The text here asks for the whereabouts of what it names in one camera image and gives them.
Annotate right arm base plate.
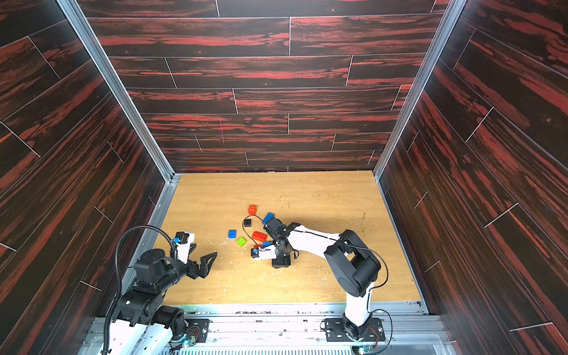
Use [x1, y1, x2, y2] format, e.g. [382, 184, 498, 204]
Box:
[320, 317, 386, 343]

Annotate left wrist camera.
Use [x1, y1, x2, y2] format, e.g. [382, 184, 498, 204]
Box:
[173, 232, 195, 263]

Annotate aluminium front rail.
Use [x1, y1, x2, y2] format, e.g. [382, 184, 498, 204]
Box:
[78, 302, 458, 355]

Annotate aluminium corner post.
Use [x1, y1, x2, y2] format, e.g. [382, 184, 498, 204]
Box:
[374, 0, 467, 186]
[57, 0, 179, 183]

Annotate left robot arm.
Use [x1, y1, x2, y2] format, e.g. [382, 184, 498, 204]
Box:
[101, 248, 217, 354]

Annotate left aluminium corner post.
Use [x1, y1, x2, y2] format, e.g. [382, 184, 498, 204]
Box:
[57, 0, 179, 183]

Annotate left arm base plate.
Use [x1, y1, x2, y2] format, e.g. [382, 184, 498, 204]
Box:
[171, 318, 211, 345]

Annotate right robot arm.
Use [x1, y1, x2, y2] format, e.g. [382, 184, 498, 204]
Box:
[251, 217, 382, 341]

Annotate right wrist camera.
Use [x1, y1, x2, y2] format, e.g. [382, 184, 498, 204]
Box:
[251, 246, 277, 261]

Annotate red long lego centre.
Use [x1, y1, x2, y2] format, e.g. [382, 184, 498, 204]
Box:
[251, 231, 268, 243]

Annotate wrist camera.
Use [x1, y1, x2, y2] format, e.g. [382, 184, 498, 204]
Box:
[173, 232, 195, 263]
[251, 246, 277, 261]

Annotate right aluminium corner post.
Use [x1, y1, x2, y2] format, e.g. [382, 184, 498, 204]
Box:
[374, 0, 467, 186]

